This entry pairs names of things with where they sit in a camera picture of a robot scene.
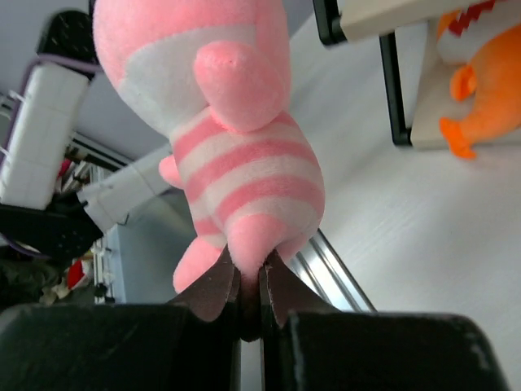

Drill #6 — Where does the pink striped frog plush front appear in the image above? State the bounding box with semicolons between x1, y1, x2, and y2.
93;1;325;292

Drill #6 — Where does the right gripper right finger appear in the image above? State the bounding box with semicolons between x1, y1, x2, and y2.
259;253;509;391

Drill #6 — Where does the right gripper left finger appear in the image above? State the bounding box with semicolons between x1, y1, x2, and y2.
1;253;240;390

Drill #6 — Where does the beige three-tier shelf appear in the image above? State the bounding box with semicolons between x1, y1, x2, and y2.
312;0;521;152

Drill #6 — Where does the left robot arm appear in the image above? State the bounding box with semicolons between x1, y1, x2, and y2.
1;10;171;261

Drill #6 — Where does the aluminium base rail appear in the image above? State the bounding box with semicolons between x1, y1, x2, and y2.
290;230;377;312

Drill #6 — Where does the orange shark plush under shelf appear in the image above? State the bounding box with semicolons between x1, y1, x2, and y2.
436;1;520;159

